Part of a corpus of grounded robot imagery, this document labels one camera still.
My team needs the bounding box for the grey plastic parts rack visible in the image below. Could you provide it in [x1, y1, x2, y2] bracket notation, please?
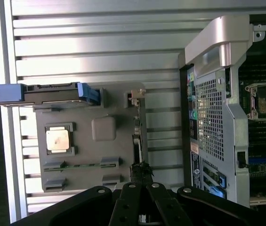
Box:
[32, 82, 149, 194]

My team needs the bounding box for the green motherboard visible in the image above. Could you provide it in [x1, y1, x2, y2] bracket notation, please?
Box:
[237, 62, 266, 210]

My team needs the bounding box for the open pc case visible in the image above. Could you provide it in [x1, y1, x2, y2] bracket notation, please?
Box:
[178, 15, 266, 212]

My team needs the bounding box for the cpu socket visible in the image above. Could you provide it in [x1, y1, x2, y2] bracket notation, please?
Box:
[244, 81, 266, 121]

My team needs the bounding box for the green ram stick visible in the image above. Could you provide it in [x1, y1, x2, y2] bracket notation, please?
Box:
[43, 163, 119, 169]

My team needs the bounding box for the hard disk in blue carrier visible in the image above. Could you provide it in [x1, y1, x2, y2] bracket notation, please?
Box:
[0, 81, 100, 110]

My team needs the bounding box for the silver cpu chip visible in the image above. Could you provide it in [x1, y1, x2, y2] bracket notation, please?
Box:
[46, 129, 69, 151]

